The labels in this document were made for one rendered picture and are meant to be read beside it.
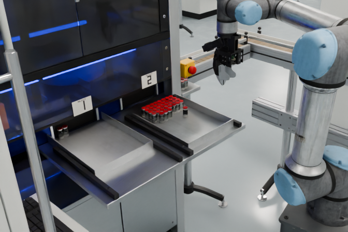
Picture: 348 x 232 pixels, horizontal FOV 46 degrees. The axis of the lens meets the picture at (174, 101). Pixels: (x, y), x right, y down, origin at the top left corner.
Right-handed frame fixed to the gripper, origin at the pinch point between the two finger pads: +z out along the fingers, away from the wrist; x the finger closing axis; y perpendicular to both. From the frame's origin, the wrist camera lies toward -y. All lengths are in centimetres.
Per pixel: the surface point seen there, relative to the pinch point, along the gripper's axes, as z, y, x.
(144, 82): 7.7, -35.2, -10.0
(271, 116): 61, -31, 86
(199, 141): 19.7, 1.9, -14.2
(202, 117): 21.4, -12.0, 2.0
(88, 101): 7, -35, -38
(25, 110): -26, 18, -82
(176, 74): 10.1, -35.4, 9.3
